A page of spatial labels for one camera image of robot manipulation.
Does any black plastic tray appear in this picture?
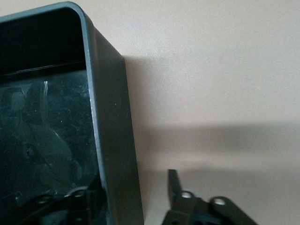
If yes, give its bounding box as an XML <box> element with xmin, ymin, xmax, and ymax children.
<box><xmin>0</xmin><ymin>1</ymin><xmax>145</xmax><ymax>225</ymax></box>

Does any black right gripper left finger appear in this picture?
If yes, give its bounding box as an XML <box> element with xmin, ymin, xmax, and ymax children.
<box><xmin>14</xmin><ymin>186</ymin><xmax>106</xmax><ymax>225</ymax></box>

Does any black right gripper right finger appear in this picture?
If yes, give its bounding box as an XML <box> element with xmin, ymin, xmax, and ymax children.
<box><xmin>161</xmin><ymin>169</ymin><xmax>258</xmax><ymax>225</ymax></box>

